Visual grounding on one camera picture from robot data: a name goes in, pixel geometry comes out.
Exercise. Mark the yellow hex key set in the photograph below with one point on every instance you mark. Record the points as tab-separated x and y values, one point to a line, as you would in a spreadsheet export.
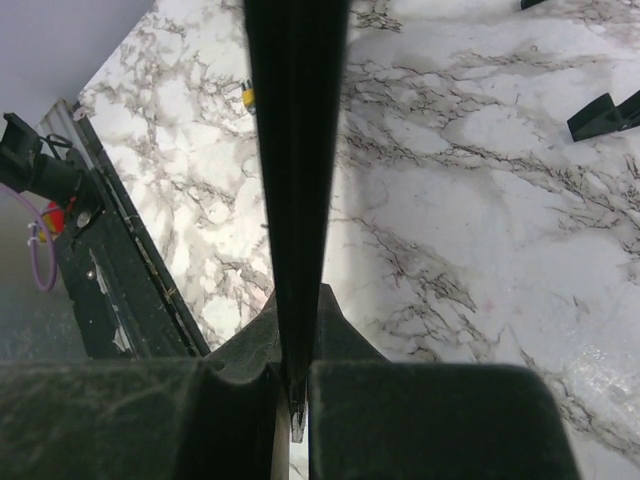
248	97

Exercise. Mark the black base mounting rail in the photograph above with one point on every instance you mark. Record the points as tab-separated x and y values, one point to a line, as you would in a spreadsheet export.
126	304

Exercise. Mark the white dry-erase whiteboard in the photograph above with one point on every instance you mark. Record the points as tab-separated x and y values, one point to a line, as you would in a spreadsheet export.
297	56

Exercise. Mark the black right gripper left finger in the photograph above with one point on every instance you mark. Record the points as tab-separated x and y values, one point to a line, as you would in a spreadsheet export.
218	417

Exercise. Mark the black whiteboard stand foot left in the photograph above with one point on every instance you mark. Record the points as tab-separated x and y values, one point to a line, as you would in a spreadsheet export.
526	4

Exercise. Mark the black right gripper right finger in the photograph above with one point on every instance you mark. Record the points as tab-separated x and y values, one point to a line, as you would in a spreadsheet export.
370	418

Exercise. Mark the black whiteboard stand foot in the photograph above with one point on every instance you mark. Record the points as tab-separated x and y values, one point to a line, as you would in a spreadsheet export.
601	117
526	4

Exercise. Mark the black whiteboard stand foot right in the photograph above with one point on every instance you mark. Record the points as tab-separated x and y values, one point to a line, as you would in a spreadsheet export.
601	117

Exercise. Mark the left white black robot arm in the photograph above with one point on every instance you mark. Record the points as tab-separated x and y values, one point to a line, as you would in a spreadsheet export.
52	168

